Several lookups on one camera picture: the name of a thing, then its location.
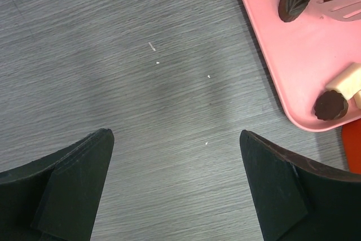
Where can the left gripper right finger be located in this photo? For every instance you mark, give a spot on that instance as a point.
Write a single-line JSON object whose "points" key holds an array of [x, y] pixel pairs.
{"points": [[297, 198]]}

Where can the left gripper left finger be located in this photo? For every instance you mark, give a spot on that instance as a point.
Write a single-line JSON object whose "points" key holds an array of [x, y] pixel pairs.
{"points": [[57, 196]]}

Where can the orange chocolate box tray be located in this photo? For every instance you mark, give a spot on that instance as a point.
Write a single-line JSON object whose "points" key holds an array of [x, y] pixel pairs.
{"points": [[350, 135]]}

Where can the pink tray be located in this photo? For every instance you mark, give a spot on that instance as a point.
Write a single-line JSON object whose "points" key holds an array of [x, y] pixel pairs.
{"points": [[303, 56]]}

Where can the dark round fluted chocolate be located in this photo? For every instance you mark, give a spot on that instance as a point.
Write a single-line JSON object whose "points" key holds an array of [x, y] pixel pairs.
{"points": [[331, 105]]}

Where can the white rectangular chocolate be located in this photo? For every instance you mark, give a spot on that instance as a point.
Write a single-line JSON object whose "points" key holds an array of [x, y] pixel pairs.
{"points": [[347, 82]]}

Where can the dark leaf chocolate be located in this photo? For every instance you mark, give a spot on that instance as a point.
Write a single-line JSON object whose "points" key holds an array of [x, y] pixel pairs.
{"points": [[290, 10]]}

